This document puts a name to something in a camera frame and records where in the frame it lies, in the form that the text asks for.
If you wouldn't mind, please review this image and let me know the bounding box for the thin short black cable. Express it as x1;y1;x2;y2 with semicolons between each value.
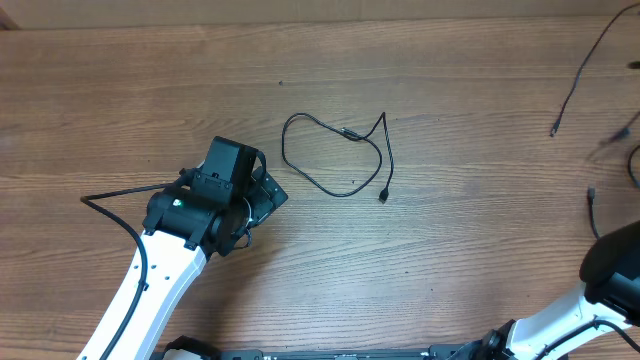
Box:
281;111;395;204

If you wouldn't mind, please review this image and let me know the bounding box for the thick black USB cable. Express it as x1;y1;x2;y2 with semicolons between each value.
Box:
548;2;640;147

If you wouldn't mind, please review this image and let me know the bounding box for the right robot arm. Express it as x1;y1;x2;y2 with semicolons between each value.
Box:
474;222;639;360

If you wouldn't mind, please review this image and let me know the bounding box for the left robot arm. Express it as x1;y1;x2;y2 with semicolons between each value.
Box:
79;137;288;360

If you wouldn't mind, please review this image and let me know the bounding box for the left camera cable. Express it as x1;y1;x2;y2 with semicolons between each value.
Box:
79;182;174;360

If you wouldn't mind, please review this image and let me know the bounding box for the camera cable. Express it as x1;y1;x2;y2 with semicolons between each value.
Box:
534;318;640;360
79;182;174;360

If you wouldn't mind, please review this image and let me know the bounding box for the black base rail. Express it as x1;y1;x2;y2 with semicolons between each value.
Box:
150;336;482;360

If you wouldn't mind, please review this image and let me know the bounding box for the right camera cable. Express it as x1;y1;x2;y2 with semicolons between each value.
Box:
534;318;640;360

